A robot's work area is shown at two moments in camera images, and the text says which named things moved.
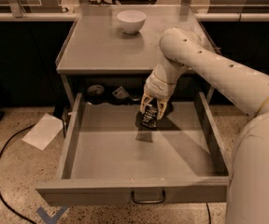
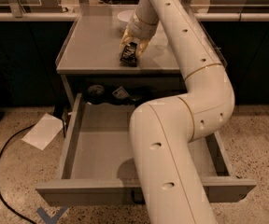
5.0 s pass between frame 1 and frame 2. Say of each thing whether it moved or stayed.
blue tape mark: stayed
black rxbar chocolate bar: moved
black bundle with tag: stayed
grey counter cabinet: stayed
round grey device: stayed
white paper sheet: stayed
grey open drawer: stayed
